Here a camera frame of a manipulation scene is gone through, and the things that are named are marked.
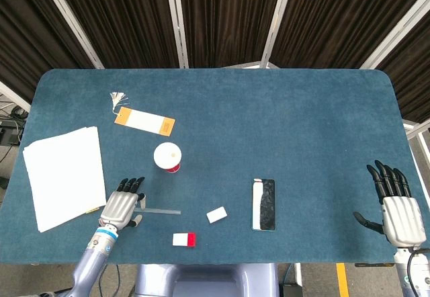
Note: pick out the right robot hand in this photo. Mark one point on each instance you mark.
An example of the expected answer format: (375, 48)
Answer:
(403, 221)

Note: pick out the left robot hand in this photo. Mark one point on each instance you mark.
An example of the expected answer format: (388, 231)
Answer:
(117, 209)

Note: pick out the transparent plastic straw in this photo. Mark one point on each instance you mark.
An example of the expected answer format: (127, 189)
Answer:
(161, 212)

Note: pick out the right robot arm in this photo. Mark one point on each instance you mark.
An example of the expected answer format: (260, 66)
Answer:
(420, 273)

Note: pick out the red paper cup white lid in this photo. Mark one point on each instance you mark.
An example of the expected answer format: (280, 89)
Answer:
(167, 156)

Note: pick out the blue-grey carpeted table surface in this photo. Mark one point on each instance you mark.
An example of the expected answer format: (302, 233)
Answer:
(268, 125)

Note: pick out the stack of white paper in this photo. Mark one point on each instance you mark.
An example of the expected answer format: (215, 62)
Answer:
(67, 176)

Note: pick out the white and red block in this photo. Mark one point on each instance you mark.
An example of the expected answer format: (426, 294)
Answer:
(181, 240)

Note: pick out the yellow floor tape strip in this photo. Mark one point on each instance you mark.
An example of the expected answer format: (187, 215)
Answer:
(342, 280)

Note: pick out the orange white bookmark with tassel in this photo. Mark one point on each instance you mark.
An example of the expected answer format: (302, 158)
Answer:
(144, 121)

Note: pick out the small white box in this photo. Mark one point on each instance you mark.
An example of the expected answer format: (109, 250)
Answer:
(216, 215)

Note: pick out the grey robot torso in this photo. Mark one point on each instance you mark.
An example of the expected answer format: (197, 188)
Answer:
(208, 282)

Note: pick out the black box on floor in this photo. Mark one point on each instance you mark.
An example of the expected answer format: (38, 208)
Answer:
(292, 291)

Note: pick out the dark brown curtain panel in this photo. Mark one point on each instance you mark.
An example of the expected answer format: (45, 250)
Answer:
(228, 18)
(336, 18)
(20, 35)
(415, 85)
(117, 18)

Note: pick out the black smartphone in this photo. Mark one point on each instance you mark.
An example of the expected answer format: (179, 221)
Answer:
(267, 206)

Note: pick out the white partition frame post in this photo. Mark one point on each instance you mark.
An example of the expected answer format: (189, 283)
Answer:
(177, 25)
(277, 21)
(396, 31)
(72, 21)

